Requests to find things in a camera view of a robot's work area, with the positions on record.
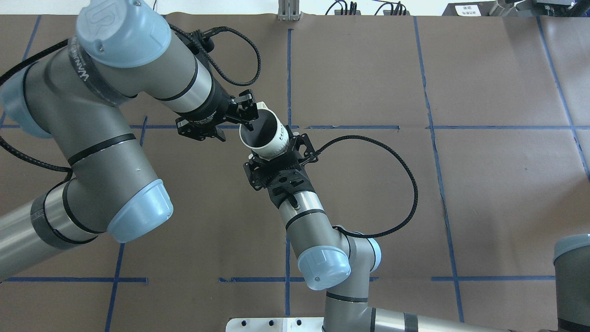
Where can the dark box with label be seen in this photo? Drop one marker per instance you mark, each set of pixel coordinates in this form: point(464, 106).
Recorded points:
point(469, 9)

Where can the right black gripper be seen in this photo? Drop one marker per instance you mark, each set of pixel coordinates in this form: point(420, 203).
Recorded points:
point(256, 175)

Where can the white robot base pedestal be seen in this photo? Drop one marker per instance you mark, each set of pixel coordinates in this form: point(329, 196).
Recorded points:
point(275, 324)

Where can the black power strip left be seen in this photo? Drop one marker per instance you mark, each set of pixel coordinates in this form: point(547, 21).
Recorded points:
point(343, 8)

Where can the brown paper table mat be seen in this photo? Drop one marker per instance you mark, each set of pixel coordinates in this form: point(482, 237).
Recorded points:
point(490, 114)

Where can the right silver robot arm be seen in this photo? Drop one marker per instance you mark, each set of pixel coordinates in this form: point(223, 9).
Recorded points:
point(350, 276)

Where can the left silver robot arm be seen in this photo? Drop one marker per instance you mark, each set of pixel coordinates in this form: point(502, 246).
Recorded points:
point(72, 93)

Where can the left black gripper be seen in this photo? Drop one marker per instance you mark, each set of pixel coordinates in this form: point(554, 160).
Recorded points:
point(211, 109)

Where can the grey aluminium frame post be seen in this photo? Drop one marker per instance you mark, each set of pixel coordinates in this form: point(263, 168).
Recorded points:
point(289, 10)

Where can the white ribbed HOME mug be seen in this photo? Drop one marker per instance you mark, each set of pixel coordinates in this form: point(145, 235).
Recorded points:
point(269, 137)

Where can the black power strip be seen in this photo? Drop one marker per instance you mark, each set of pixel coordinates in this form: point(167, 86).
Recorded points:
point(392, 8)
point(343, 8)

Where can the black power strip right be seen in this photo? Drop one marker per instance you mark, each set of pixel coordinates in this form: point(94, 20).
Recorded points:
point(392, 8)

